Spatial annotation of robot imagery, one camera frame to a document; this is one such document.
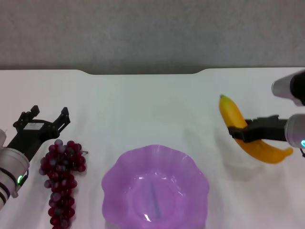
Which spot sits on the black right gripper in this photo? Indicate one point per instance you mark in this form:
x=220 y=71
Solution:
x=269 y=130

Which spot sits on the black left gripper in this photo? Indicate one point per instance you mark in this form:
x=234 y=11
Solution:
x=31 y=134

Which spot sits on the yellow banana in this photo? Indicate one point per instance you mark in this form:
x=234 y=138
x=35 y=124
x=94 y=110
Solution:
x=232 y=112

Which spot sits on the dark red grape bunch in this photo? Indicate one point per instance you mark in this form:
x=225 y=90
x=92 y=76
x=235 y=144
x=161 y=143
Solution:
x=60 y=171

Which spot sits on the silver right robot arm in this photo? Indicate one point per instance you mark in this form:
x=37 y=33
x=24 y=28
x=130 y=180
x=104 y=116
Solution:
x=295 y=128

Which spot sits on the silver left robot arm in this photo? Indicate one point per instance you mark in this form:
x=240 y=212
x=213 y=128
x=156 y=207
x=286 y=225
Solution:
x=10 y=167

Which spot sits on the purple translucent wavy plate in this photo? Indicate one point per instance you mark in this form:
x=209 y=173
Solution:
x=155 y=181

